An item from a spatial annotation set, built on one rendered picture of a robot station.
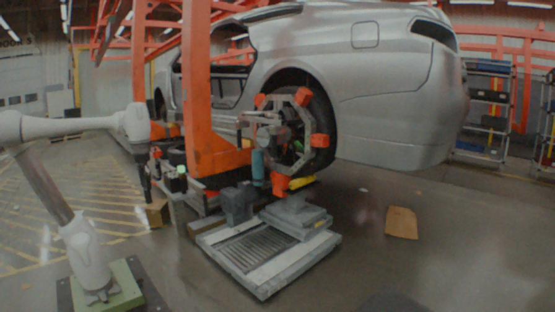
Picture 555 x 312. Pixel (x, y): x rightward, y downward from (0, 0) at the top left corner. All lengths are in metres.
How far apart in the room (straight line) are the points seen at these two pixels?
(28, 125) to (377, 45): 1.57
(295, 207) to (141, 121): 1.33
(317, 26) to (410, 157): 0.95
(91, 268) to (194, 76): 1.32
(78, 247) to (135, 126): 0.54
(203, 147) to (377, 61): 1.29
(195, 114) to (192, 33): 0.58
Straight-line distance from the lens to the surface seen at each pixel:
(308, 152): 1.49
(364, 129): 1.38
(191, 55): 1.76
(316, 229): 1.86
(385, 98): 1.32
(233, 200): 1.81
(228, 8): 4.48
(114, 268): 1.35
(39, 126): 1.01
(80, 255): 1.10
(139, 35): 3.71
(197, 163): 1.80
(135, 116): 1.02
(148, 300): 1.20
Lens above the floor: 1.13
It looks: 15 degrees down
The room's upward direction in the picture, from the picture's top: straight up
